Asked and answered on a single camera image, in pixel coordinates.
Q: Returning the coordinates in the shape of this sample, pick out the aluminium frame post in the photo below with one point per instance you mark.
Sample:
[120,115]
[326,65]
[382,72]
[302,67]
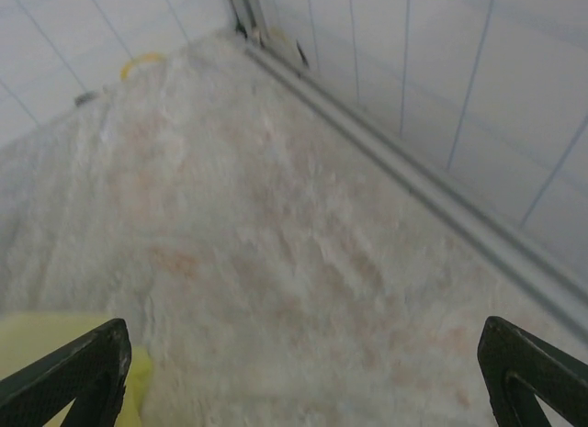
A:
[245,9]

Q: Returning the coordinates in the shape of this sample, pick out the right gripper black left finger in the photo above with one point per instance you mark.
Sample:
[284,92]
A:
[69,381]

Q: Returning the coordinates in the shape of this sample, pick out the aluminium side rail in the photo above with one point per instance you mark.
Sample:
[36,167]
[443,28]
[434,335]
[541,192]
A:
[413,179]

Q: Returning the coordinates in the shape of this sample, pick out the yellow-green avocado print plastic bag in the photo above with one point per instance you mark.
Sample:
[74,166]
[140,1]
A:
[27,335]

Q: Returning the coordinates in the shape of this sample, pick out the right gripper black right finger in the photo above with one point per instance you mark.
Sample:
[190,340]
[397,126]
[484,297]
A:
[528,381]

